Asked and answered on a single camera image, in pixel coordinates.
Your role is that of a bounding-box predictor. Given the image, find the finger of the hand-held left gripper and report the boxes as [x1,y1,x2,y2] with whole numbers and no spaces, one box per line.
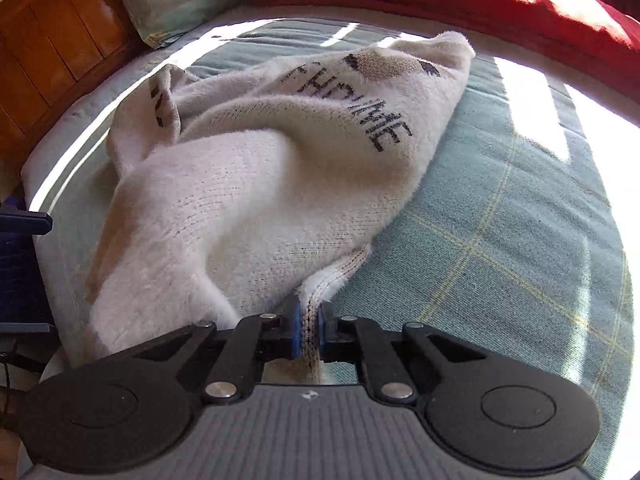
[0,212,54,235]
[0,324,57,337]

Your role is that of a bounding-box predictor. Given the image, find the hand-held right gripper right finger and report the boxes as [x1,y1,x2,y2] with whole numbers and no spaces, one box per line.
[317,302,489,406]

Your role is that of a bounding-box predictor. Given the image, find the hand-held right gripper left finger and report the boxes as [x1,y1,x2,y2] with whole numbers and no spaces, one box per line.
[132,302,302,406]

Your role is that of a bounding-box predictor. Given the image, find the white fluffy sweater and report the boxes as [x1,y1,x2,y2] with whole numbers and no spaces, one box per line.
[85,31,476,386]

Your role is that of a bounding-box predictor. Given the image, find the person's dark knit top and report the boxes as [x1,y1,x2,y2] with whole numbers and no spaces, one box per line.
[0,234,53,326]

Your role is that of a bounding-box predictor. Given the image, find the wooden headboard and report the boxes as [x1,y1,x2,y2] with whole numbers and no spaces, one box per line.
[0,0,151,161]

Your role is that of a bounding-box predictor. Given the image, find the green plaid pillow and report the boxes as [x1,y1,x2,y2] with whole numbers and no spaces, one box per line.
[100,0,236,51]

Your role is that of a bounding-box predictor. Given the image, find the red duvet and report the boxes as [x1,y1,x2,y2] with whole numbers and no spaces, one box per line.
[215,0,640,106]

